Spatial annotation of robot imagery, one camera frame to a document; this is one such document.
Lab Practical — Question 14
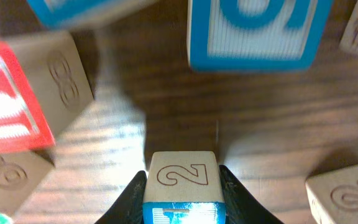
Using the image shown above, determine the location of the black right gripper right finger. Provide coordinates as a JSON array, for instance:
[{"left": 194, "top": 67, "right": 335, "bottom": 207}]
[{"left": 219, "top": 165, "right": 283, "bottom": 224}]

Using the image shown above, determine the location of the blue T block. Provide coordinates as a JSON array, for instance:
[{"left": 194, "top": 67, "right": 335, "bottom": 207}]
[{"left": 27, "top": 0, "right": 157, "bottom": 29}]

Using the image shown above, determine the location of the green V block right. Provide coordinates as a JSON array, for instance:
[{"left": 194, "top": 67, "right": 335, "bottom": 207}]
[{"left": 0, "top": 152, "right": 54, "bottom": 223}]

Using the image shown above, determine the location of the blue L block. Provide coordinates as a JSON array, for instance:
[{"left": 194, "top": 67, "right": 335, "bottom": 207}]
[{"left": 142, "top": 151, "right": 226, "bottom": 224}]

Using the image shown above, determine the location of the blue 2 block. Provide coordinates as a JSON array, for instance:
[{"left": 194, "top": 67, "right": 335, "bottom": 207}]
[{"left": 305, "top": 165, "right": 358, "bottom": 224}]

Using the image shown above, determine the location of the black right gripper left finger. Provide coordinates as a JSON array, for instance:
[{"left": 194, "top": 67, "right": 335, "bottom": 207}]
[{"left": 95, "top": 170, "right": 147, "bottom": 224}]

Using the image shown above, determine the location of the blue 5 block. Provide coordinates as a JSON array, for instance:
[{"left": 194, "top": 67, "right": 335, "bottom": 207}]
[{"left": 187, "top": 0, "right": 333, "bottom": 72}]

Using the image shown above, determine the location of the red U block right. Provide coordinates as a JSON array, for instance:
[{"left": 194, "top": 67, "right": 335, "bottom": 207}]
[{"left": 0, "top": 31, "right": 93, "bottom": 154}]

